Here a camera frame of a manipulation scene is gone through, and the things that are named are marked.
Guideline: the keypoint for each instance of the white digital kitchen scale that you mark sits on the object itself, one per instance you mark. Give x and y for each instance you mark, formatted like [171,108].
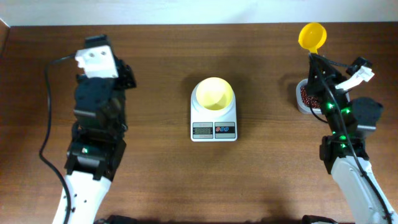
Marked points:
[212,126]

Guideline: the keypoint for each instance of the yellow plastic scoop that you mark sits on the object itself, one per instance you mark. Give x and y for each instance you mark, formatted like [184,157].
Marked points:
[312,37]

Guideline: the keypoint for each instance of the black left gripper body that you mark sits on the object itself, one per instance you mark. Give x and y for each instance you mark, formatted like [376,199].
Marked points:
[126,76]

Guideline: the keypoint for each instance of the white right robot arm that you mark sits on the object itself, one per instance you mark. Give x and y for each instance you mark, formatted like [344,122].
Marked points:
[351,122]

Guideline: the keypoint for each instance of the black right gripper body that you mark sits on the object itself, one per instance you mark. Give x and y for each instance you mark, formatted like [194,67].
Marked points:
[319,76]

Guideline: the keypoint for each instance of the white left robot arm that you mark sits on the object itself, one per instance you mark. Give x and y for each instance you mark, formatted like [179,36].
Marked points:
[97,144]

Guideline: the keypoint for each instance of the yellow plastic bowl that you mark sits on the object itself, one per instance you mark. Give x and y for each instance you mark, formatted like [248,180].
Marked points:
[214,93]

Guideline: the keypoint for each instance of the red beans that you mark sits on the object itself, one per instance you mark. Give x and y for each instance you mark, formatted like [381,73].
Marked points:
[309,101]

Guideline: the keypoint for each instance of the clear plastic container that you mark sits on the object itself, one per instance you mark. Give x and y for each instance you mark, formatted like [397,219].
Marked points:
[301,105]

